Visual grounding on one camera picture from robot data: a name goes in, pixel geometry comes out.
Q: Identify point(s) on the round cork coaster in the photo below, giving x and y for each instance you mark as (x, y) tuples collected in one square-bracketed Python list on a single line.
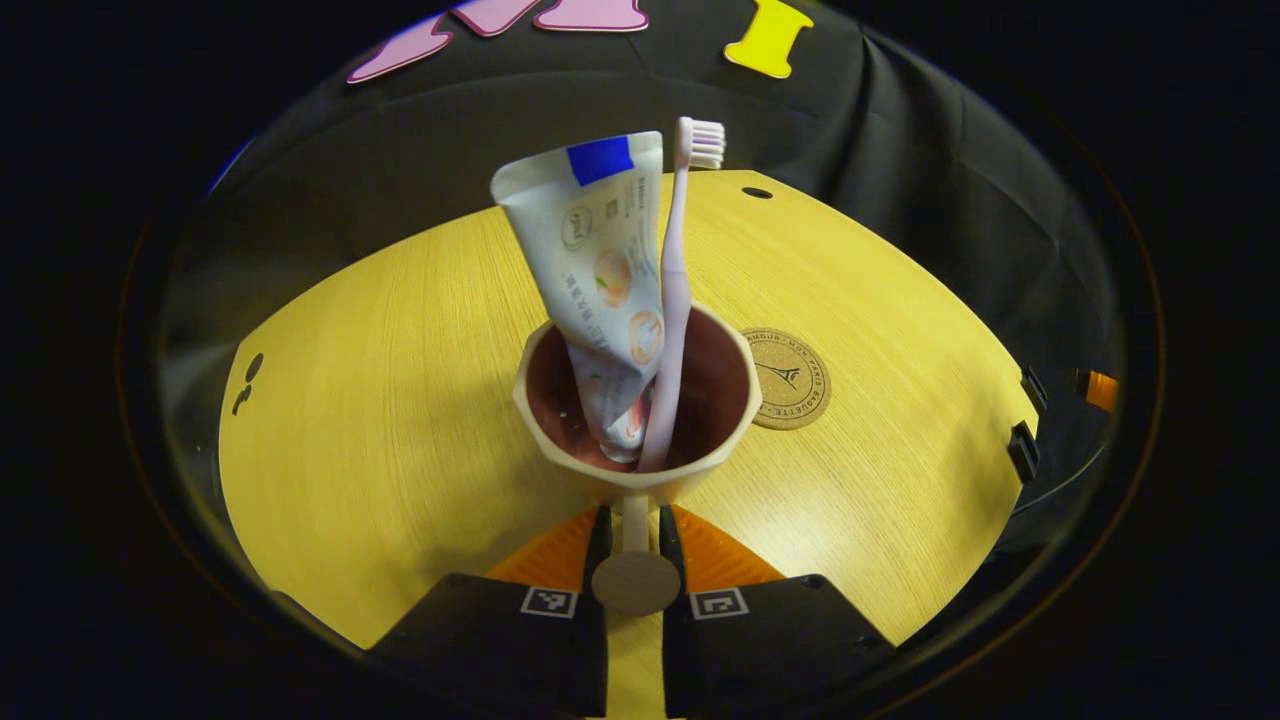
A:
[(795, 385)]

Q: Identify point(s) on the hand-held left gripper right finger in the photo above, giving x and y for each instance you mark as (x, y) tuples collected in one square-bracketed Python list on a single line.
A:
[(780, 640)]

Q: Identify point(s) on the white toothpaste tube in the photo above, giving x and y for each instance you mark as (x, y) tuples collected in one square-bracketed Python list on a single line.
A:
[(590, 260)]

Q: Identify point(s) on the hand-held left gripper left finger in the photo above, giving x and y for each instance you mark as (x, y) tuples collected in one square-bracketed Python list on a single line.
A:
[(500, 640)]

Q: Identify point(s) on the black backdrop cloth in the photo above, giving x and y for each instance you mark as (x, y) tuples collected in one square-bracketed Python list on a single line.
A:
[(400, 170)]

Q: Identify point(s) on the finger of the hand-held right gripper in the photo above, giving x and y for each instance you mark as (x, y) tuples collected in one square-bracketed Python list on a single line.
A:
[(1100, 390)]

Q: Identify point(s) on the pale pink toothbrush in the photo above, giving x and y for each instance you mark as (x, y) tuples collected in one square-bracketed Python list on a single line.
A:
[(678, 260)]

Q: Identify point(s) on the black desk edge bracket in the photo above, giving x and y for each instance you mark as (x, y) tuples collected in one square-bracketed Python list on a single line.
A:
[(1024, 452), (1034, 389)]

